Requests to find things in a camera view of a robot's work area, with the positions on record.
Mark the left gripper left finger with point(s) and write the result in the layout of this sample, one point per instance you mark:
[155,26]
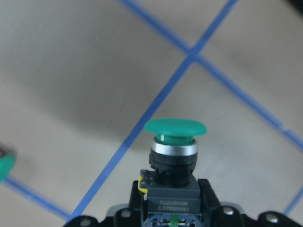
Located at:
[138,206]

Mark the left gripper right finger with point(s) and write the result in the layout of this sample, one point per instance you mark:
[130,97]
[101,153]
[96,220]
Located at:
[209,205]

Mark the green push button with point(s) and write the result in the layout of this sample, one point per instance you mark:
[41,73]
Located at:
[7,161]
[173,195]

